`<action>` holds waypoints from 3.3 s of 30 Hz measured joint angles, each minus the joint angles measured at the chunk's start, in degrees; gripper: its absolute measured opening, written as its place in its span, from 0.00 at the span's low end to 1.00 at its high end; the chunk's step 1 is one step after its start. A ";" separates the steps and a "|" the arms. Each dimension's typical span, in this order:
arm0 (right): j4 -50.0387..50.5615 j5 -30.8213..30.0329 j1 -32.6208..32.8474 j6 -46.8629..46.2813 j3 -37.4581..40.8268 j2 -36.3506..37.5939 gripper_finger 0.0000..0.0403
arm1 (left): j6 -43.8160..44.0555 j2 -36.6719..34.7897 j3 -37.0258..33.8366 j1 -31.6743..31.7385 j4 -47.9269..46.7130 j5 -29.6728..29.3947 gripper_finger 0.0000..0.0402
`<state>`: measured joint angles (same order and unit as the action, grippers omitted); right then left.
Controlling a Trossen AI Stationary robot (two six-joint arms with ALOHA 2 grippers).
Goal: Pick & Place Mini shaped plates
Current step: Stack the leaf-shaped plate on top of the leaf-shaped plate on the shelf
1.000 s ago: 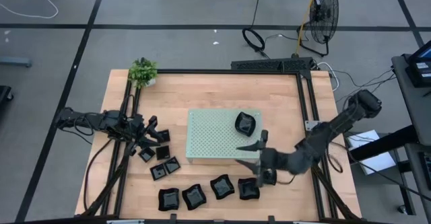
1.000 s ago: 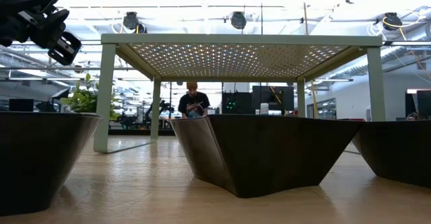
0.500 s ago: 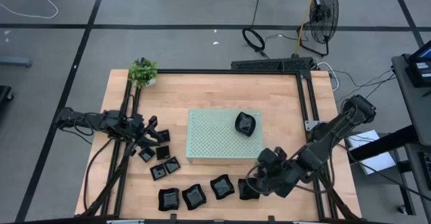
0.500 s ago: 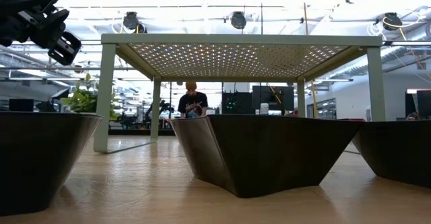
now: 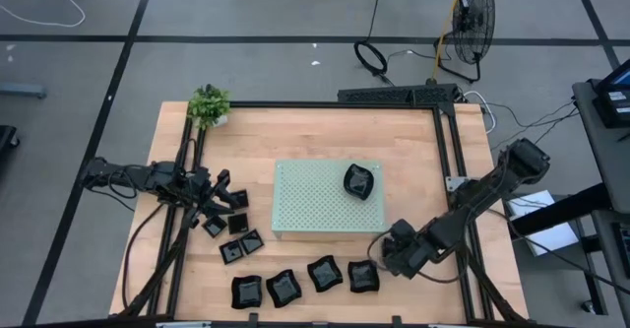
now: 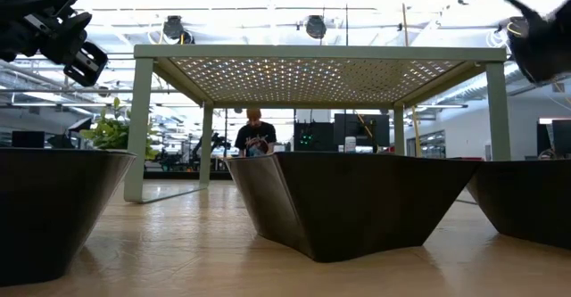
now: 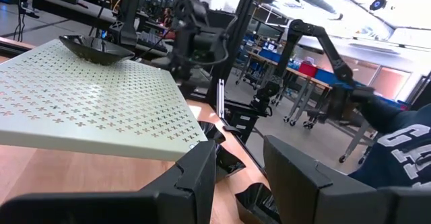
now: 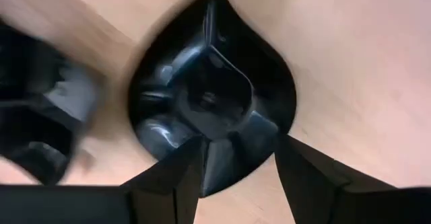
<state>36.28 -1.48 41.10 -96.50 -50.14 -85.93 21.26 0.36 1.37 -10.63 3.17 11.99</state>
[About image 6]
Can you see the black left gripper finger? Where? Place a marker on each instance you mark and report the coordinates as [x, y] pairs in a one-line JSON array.
[[67, 38], [13, 43]]

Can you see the black wavy mini plate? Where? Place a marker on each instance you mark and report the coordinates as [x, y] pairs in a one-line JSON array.
[[348, 203], [526, 199], [44, 212]]

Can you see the black background robot arm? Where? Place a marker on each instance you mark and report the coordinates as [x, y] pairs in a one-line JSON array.
[[214, 145]]

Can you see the long ceiling light bar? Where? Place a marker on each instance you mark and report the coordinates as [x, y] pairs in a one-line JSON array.
[[67, 104], [441, 106]]

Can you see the green potted plant white pot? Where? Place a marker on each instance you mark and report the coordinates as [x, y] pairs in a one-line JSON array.
[[109, 132]]

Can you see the black monitor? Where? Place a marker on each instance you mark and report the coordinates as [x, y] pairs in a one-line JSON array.
[[562, 136], [543, 141], [27, 139], [361, 125]]

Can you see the person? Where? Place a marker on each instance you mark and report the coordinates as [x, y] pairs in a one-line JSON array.
[[255, 136]]

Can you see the mint green perforated riser shelf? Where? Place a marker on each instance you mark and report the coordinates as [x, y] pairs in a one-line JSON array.
[[312, 51]]

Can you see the white bottle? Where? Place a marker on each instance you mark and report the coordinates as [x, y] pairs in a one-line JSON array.
[[350, 144]]

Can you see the black computer tower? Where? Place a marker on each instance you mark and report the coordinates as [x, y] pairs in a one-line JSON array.
[[313, 136]]

